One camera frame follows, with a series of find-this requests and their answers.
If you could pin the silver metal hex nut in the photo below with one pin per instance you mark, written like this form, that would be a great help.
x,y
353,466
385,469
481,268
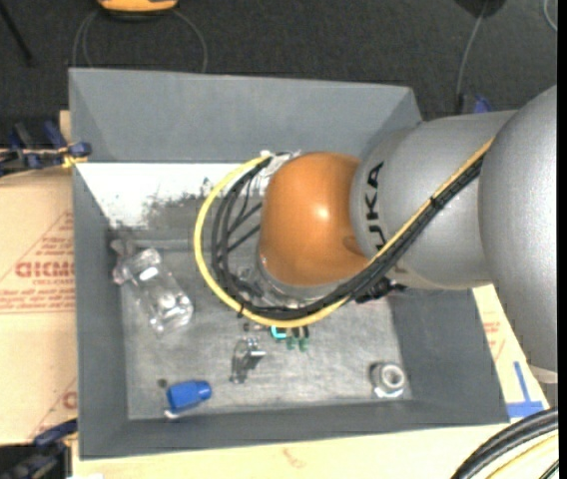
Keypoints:
x,y
388,379

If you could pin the grey metal bin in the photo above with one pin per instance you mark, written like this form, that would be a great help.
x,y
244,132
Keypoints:
x,y
313,372

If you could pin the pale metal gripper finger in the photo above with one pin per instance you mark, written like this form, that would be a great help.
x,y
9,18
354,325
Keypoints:
x,y
255,349
238,364

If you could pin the brown cardboard board, red print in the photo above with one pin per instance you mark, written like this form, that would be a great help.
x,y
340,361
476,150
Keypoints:
x,y
24,317

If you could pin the blue cap with white tip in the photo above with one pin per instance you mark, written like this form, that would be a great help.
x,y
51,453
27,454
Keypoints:
x,y
188,393

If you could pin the clear glass bottle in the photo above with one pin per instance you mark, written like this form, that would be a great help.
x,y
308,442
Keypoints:
x,y
156,292

